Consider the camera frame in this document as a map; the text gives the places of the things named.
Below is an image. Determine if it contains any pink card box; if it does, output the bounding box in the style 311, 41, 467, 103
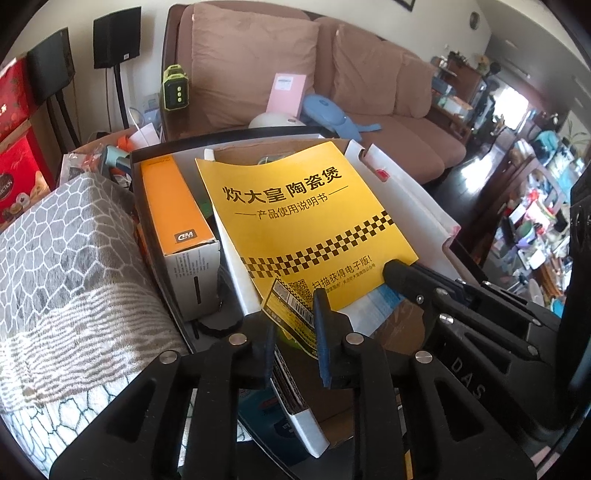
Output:
269, 72, 308, 117

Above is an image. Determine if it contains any open cardboard clutter box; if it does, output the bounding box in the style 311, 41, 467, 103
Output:
60, 129, 162, 185

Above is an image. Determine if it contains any white paper bag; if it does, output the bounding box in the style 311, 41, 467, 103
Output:
344, 138, 462, 278

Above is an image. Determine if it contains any dark wooden cabinet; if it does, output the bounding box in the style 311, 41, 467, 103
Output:
434, 53, 490, 121

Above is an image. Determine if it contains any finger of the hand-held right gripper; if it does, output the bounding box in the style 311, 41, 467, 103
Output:
417, 264, 560, 334
381, 258, 553, 364

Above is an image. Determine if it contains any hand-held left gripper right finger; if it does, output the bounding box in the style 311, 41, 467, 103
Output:
313, 288, 539, 480

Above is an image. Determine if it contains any red chocolate gift box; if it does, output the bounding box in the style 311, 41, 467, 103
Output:
0, 135, 56, 228

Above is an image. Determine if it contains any white charging cable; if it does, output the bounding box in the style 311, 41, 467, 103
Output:
128, 106, 162, 139

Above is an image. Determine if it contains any brown sofa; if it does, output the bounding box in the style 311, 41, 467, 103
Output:
164, 2, 468, 185

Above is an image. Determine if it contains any cluttered display shelf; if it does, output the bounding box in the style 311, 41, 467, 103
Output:
475, 106, 591, 315

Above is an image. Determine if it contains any white round device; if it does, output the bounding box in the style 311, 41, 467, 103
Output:
248, 112, 309, 131

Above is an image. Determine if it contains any light blue massager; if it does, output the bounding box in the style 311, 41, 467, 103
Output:
302, 93, 385, 134

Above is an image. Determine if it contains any lime green portable speaker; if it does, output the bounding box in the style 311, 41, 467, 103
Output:
160, 65, 191, 112

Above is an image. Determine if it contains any yellow instruction booklet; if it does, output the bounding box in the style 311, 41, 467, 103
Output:
195, 141, 420, 361

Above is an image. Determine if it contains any white paper sheet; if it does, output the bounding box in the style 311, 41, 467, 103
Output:
129, 124, 161, 149

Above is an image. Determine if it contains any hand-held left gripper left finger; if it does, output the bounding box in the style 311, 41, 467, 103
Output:
48, 316, 278, 480

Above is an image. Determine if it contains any blue printed pack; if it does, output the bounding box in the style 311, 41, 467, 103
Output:
238, 387, 308, 468

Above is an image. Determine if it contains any orange white carton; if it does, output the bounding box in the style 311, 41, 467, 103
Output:
140, 155, 221, 320

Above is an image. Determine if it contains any patterned fleece blanket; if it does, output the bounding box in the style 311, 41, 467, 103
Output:
0, 173, 204, 477

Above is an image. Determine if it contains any teal handheld tool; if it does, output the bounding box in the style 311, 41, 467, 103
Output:
102, 145, 136, 180

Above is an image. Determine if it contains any white cardboard box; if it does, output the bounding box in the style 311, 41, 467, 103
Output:
203, 138, 437, 459

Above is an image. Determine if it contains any pale blue box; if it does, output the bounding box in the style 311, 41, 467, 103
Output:
143, 92, 163, 126

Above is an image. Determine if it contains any dark red tea gift bag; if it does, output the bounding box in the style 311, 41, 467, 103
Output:
0, 58, 38, 141

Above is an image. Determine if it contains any clear plastic packet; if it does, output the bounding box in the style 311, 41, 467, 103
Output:
60, 152, 109, 186

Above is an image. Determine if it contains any black ribbed cap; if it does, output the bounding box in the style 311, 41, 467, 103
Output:
194, 313, 244, 341

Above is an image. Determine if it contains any black speaker on stand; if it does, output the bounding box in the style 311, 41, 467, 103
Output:
93, 6, 143, 132
25, 27, 83, 149

